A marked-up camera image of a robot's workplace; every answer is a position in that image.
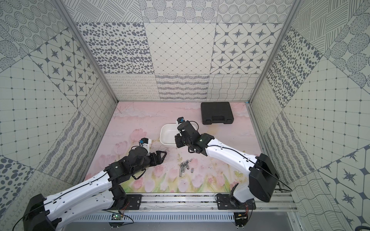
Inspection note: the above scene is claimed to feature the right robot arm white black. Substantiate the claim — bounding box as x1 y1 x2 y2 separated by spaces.
175 117 278 204

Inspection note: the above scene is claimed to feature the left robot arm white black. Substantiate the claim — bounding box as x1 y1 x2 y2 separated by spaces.
21 146 167 231

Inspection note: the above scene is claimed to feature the white plastic storage box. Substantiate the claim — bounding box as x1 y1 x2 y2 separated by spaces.
160 124 179 147

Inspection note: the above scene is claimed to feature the black plastic tool case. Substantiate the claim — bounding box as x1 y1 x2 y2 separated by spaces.
200 102 234 125

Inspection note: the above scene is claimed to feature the left circuit board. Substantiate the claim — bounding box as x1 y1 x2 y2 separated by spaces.
111 213 123 220

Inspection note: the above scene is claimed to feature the circuit board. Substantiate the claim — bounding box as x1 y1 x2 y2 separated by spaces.
111 213 123 220
234 213 249 229

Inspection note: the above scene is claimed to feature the right circuit board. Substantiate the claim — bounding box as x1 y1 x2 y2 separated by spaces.
234 213 249 229

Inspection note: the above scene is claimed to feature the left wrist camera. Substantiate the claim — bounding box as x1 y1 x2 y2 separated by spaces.
139 138 152 154

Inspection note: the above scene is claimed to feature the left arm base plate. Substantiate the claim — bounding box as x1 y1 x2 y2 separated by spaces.
121 194 143 211

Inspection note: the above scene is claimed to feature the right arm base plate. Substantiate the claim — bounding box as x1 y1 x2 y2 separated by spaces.
215 193 256 210

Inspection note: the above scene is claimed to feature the white vented cable duct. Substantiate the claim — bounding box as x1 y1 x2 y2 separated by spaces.
77 212 234 222

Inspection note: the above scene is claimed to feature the aluminium rail frame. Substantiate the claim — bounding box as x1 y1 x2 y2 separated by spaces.
137 192 298 212

